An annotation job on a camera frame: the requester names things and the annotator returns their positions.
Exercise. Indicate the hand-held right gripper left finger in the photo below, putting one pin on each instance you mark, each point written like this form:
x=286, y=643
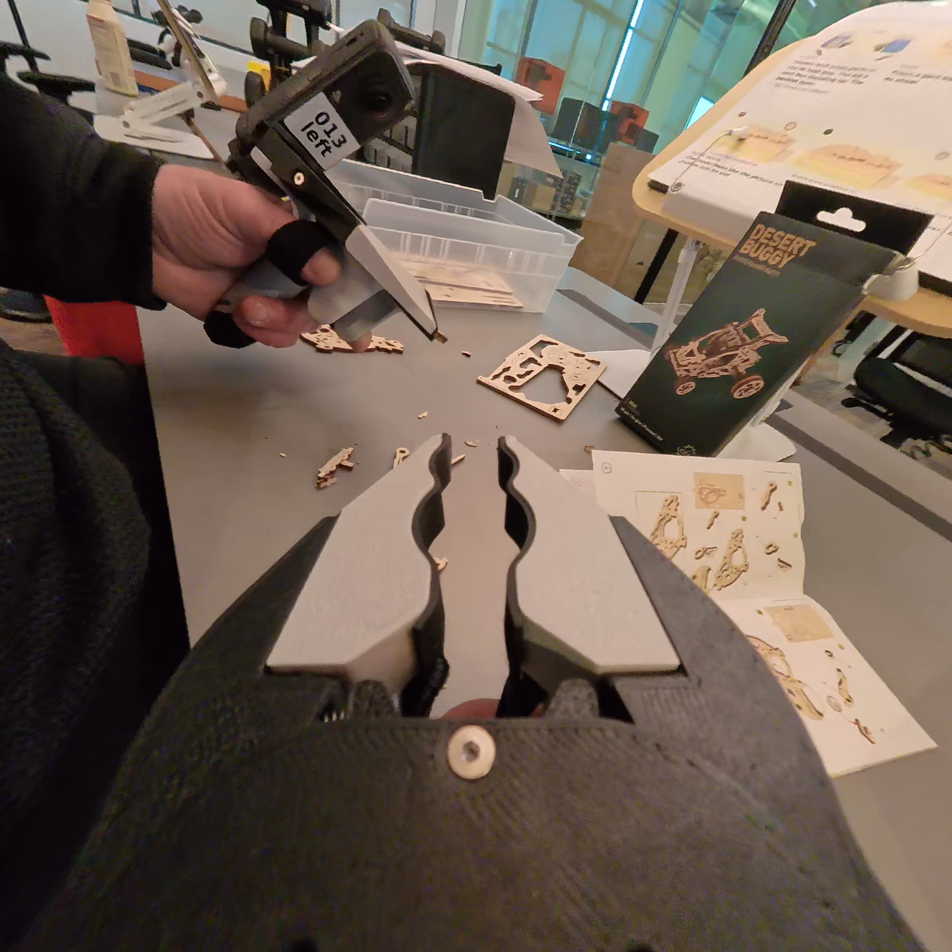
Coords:
x=372, y=565

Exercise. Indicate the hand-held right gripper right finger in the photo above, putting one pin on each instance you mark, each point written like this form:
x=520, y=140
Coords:
x=580, y=573

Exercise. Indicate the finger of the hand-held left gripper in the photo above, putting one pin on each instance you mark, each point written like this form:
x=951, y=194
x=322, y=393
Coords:
x=394, y=279
x=353, y=301

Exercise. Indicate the person's left forearm black sleeve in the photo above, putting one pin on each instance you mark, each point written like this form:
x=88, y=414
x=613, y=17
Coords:
x=74, y=201

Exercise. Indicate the flat wooden model piece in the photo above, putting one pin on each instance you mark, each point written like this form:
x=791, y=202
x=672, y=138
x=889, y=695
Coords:
x=383, y=344

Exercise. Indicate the wooden parts sheet in bin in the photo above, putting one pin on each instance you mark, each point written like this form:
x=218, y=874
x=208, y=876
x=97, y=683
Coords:
x=476, y=291

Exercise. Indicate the small wooden model assembly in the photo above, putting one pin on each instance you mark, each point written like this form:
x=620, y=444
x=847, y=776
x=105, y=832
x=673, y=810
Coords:
x=335, y=468

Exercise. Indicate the square wooden parts sheet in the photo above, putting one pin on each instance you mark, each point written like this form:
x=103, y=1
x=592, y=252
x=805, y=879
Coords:
x=569, y=387

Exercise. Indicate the black model kit box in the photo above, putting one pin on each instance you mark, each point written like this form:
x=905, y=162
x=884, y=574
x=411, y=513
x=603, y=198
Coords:
x=773, y=327

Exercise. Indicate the person's left hand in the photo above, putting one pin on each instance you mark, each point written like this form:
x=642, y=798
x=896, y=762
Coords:
x=204, y=238

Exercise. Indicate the clear plastic bin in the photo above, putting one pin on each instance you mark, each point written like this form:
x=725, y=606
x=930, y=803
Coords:
x=476, y=238

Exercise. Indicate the black upright box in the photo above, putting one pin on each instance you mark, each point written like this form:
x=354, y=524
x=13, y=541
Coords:
x=461, y=134

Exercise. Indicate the white phone holder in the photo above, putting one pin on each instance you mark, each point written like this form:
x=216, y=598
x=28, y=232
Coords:
x=160, y=111

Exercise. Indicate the folded instruction sheet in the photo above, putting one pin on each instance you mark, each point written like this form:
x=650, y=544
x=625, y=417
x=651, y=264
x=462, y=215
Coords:
x=751, y=520

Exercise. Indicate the cardboard box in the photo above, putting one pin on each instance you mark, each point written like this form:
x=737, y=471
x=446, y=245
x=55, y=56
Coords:
x=621, y=216

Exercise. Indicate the red object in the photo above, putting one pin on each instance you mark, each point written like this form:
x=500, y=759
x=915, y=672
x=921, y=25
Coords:
x=97, y=331

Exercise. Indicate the person's black sweater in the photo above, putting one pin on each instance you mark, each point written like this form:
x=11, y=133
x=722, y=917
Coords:
x=67, y=632

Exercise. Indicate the black office chair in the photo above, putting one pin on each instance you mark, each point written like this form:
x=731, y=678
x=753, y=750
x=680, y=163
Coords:
x=907, y=394

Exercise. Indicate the white clip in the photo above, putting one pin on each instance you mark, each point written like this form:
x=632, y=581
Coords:
x=896, y=281

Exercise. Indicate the large instruction poster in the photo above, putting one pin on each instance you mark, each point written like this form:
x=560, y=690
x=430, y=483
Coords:
x=840, y=111

